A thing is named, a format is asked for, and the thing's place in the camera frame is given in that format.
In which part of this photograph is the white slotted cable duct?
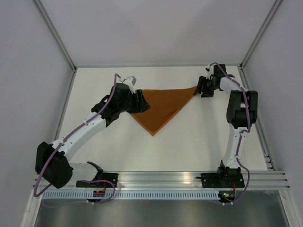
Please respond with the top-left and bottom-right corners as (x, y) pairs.
(43, 190), (219, 200)

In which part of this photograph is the left aluminium frame post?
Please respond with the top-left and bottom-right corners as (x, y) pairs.
(32, 0), (77, 72)

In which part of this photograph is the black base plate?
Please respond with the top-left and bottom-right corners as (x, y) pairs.
(76, 173), (118, 188)
(196, 173), (245, 188)

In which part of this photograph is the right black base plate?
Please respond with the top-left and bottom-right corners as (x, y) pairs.
(196, 173), (245, 188)

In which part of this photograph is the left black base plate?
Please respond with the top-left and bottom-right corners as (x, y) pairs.
(76, 173), (118, 188)

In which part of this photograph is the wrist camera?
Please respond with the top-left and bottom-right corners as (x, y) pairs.
(119, 76), (137, 86)
(205, 65), (214, 79)

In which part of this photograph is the brown cloth napkin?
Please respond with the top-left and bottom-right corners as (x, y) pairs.
(131, 87), (196, 136)

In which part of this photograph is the aluminium front rail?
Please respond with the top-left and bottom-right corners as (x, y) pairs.
(33, 170), (291, 190)

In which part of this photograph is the aluminium frame post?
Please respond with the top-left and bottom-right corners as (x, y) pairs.
(239, 0), (284, 70)
(32, 0), (77, 72)

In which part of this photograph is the right aluminium frame post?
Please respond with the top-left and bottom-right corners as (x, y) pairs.
(239, 0), (284, 70)

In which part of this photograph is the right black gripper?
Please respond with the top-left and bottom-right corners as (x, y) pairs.
(194, 76), (218, 98)

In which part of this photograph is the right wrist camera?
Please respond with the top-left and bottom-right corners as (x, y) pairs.
(205, 65), (214, 79)

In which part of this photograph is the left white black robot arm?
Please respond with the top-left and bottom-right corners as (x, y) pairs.
(35, 83), (150, 189)

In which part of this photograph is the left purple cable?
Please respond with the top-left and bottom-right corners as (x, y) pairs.
(33, 73), (121, 209)

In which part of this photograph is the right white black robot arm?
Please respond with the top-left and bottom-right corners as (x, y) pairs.
(194, 62), (258, 188)

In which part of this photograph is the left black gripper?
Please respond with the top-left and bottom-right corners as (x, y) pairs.
(118, 89), (151, 114)

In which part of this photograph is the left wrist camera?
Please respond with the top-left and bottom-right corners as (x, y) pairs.
(119, 76), (137, 86)

